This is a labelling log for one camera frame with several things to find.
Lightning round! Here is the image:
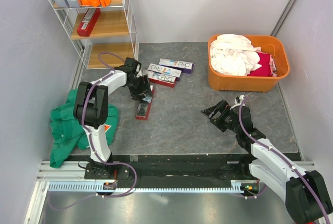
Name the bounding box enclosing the white wire wooden shelf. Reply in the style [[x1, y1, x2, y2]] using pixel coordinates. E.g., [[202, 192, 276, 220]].
[[48, 0, 139, 69]]

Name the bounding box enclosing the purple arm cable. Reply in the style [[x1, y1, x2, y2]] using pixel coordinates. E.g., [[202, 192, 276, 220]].
[[238, 96, 330, 224], [81, 52, 137, 183]]

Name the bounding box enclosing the purple silver R&O box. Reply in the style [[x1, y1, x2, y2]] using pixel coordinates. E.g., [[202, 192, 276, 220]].
[[159, 58, 194, 74]]

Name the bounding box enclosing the red barcode toothpaste box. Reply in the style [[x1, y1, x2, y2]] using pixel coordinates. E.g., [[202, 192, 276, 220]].
[[76, 8, 101, 37]]

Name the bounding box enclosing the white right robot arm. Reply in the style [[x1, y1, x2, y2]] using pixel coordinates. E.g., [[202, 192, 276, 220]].
[[201, 95, 332, 223]]

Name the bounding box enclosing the green cloth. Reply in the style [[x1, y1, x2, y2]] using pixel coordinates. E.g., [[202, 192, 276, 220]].
[[49, 88, 120, 169]]

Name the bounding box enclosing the red silver r&o box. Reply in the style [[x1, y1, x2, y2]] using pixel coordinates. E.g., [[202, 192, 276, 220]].
[[135, 96, 153, 120], [143, 70, 176, 88]]

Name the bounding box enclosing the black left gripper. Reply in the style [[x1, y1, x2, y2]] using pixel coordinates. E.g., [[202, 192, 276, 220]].
[[126, 75, 153, 102]]

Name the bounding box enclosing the aluminium cable duct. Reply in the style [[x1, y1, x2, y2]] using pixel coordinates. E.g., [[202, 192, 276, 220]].
[[47, 180, 245, 194]]

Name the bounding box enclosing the orange plastic basin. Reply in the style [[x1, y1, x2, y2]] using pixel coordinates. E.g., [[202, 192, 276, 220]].
[[208, 35, 290, 92]]

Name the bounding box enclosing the red cloth in basin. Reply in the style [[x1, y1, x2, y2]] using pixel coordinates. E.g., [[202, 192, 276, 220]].
[[248, 52, 277, 77]]

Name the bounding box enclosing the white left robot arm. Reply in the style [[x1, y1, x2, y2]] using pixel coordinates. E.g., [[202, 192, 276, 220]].
[[73, 58, 153, 179]]

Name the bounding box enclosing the purple silver toothpaste box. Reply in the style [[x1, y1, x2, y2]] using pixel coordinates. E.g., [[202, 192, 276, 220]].
[[148, 64, 182, 81]]

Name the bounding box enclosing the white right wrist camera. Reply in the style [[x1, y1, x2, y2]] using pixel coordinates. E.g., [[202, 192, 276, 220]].
[[231, 95, 247, 109]]

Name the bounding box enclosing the white cloth in basin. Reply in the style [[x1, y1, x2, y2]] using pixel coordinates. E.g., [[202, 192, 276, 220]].
[[210, 34, 262, 76]]

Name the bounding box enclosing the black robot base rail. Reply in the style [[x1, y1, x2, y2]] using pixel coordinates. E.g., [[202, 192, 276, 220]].
[[84, 154, 258, 189]]

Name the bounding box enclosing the red silver R&O box front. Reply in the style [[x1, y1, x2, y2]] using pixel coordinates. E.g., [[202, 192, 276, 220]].
[[135, 96, 153, 120]]

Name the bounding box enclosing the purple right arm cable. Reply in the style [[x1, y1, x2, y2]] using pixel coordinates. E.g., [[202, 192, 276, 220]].
[[238, 96, 330, 224]]

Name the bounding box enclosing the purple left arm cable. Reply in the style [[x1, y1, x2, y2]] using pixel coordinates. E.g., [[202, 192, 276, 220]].
[[81, 52, 137, 183]]

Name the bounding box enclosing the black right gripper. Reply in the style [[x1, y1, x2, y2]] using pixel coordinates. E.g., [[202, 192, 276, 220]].
[[200, 99, 240, 134]]

